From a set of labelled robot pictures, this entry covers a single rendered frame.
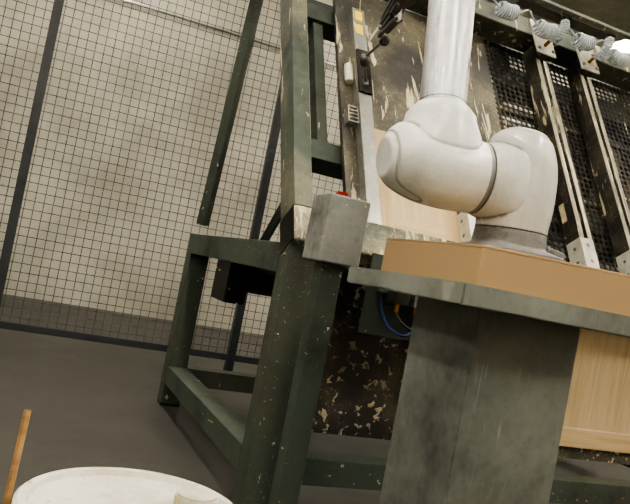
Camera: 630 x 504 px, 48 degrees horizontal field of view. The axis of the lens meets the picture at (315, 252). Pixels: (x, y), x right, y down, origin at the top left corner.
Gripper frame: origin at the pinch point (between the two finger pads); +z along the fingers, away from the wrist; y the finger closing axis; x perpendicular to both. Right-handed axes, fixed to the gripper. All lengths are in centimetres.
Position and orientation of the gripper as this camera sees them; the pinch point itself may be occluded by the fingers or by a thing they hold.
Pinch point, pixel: (378, 34)
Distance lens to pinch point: 253.8
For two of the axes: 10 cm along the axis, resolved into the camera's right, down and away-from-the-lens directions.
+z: -4.2, 4.6, 7.8
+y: 0.2, 8.7, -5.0
